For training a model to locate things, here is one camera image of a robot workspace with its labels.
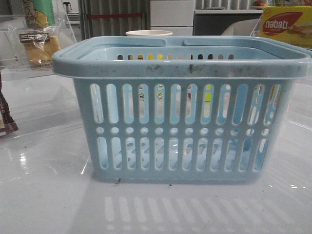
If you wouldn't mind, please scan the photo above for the packaged bread slice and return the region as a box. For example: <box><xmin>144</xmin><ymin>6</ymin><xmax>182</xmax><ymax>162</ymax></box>
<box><xmin>19</xmin><ymin>26</ymin><xmax>61</xmax><ymax>66</ymax></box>

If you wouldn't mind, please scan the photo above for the light blue plastic basket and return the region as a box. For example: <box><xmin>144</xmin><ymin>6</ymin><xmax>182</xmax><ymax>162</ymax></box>
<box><xmin>53</xmin><ymin>36</ymin><xmax>312</xmax><ymax>183</ymax></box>

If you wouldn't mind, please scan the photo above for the white refrigerator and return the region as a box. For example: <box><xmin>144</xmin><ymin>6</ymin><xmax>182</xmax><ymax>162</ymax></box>
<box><xmin>150</xmin><ymin>0</ymin><xmax>195</xmax><ymax>36</ymax></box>

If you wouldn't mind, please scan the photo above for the dark kitchen counter cabinet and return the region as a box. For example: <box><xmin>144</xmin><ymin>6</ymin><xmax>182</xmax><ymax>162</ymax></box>
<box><xmin>193</xmin><ymin>10</ymin><xmax>262</xmax><ymax>36</ymax></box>

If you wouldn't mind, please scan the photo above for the clear acrylic display shelf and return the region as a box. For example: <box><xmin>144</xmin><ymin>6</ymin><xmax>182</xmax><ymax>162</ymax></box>
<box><xmin>0</xmin><ymin>13</ymin><xmax>80</xmax><ymax>138</ymax></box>

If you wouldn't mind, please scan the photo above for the grey armchair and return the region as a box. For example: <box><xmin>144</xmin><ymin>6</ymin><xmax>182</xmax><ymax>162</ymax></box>
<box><xmin>221</xmin><ymin>19</ymin><xmax>259</xmax><ymax>36</ymax></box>

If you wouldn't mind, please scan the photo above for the dark red snack packet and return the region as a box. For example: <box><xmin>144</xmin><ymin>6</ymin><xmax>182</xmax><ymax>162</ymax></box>
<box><xmin>0</xmin><ymin>79</ymin><xmax>19</xmax><ymax>137</ymax></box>

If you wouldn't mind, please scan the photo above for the green cartoon drink bottle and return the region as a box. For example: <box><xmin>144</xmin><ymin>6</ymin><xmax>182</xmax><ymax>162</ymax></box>
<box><xmin>21</xmin><ymin>0</ymin><xmax>55</xmax><ymax>28</ymax></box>

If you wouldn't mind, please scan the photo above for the yellow nabati wafer box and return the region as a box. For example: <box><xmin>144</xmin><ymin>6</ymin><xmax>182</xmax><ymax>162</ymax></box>
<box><xmin>259</xmin><ymin>6</ymin><xmax>312</xmax><ymax>49</ymax></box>

